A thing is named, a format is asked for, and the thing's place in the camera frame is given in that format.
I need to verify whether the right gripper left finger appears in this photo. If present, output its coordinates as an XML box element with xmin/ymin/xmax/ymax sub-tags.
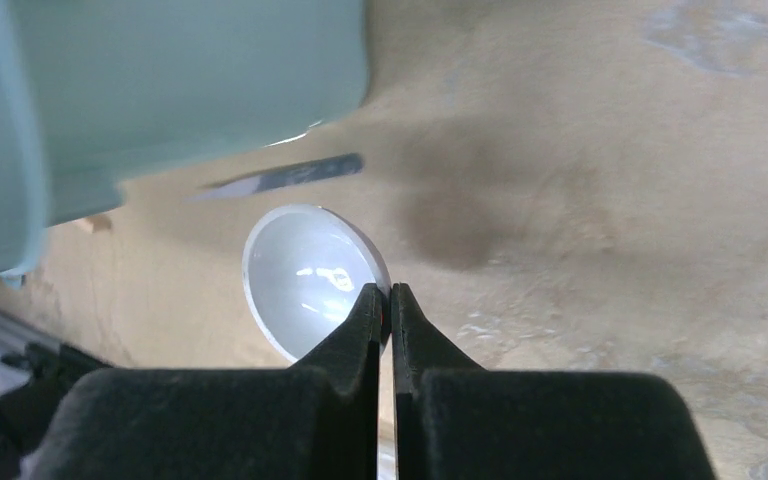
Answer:
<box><xmin>31</xmin><ymin>285</ymin><xmax>386</xmax><ymax>479</ymax></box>

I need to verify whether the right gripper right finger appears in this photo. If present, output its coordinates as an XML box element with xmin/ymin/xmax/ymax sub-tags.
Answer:
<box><xmin>390</xmin><ymin>284</ymin><xmax>715</xmax><ymax>479</ymax></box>

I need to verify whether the white porcelain dish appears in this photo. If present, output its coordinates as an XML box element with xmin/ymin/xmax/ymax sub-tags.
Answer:
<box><xmin>242</xmin><ymin>204</ymin><xmax>391</xmax><ymax>363</ymax></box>

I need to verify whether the teal plastic bin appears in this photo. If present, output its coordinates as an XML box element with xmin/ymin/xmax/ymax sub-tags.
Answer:
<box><xmin>0</xmin><ymin>0</ymin><xmax>369</xmax><ymax>275</ymax></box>

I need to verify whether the wooden stick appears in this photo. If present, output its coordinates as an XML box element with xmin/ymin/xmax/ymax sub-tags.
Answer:
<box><xmin>71</xmin><ymin>213</ymin><xmax>113</xmax><ymax>234</ymax></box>

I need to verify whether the black base frame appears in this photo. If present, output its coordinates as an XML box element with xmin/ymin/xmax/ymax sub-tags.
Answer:
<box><xmin>0</xmin><ymin>310</ymin><xmax>108</xmax><ymax>479</ymax></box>

